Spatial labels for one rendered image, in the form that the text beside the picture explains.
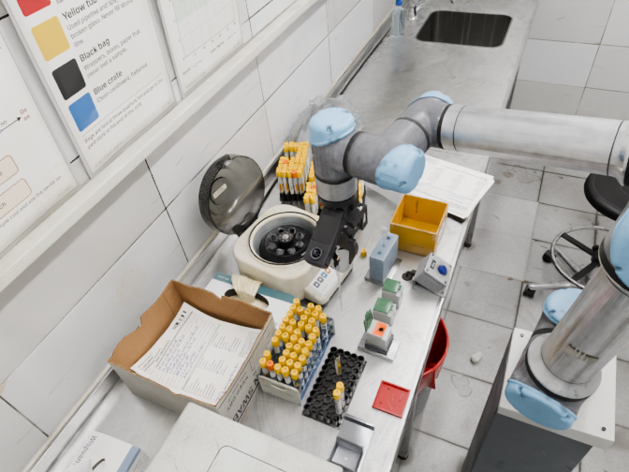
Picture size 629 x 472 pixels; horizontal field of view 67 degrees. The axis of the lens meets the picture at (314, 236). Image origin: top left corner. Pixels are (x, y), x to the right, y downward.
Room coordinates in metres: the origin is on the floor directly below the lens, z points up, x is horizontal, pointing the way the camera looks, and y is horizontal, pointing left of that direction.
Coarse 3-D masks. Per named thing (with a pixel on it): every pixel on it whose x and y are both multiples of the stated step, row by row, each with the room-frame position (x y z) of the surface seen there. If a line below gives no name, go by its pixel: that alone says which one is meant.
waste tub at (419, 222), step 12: (408, 204) 1.03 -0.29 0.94; (420, 204) 1.01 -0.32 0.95; (432, 204) 1.00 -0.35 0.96; (444, 204) 0.98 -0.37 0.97; (396, 216) 0.97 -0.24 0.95; (408, 216) 1.03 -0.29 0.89; (420, 216) 1.01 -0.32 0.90; (432, 216) 0.99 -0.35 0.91; (444, 216) 0.93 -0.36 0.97; (396, 228) 0.92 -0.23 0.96; (408, 228) 0.90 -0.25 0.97; (420, 228) 0.98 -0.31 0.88; (432, 228) 0.98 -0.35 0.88; (444, 228) 0.96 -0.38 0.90; (408, 240) 0.90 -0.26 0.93; (420, 240) 0.88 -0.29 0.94; (432, 240) 0.87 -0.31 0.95; (408, 252) 0.90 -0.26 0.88; (420, 252) 0.88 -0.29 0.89; (432, 252) 0.87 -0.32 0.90
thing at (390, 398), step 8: (384, 384) 0.51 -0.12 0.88; (392, 384) 0.51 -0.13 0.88; (384, 392) 0.49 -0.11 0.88; (392, 392) 0.49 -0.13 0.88; (400, 392) 0.49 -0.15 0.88; (408, 392) 0.48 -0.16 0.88; (376, 400) 0.48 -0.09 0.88; (384, 400) 0.48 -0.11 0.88; (392, 400) 0.47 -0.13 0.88; (400, 400) 0.47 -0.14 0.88; (376, 408) 0.46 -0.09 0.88; (384, 408) 0.46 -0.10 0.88; (392, 408) 0.45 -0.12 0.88; (400, 408) 0.45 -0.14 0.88; (400, 416) 0.43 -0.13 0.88
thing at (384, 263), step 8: (392, 240) 0.86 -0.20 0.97; (376, 248) 0.84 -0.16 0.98; (384, 248) 0.84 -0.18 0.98; (392, 248) 0.84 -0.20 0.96; (376, 256) 0.81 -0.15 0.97; (384, 256) 0.81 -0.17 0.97; (392, 256) 0.85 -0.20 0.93; (376, 264) 0.80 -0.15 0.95; (384, 264) 0.80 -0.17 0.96; (392, 264) 0.85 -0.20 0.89; (400, 264) 0.85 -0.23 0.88; (368, 272) 0.84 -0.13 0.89; (376, 272) 0.80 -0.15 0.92; (384, 272) 0.80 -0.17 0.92; (392, 272) 0.83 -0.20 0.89; (376, 280) 0.80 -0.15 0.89; (384, 280) 0.80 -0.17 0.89
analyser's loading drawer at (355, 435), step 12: (348, 420) 0.42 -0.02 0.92; (360, 420) 0.41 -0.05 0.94; (348, 432) 0.40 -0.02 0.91; (360, 432) 0.40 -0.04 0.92; (372, 432) 0.39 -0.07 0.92; (336, 444) 0.37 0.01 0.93; (348, 444) 0.37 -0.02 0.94; (360, 444) 0.37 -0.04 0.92; (336, 456) 0.36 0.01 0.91; (348, 456) 0.35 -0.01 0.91; (360, 456) 0.35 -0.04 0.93; (348, 468) 0.32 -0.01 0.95; (360, 468) 0.33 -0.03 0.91
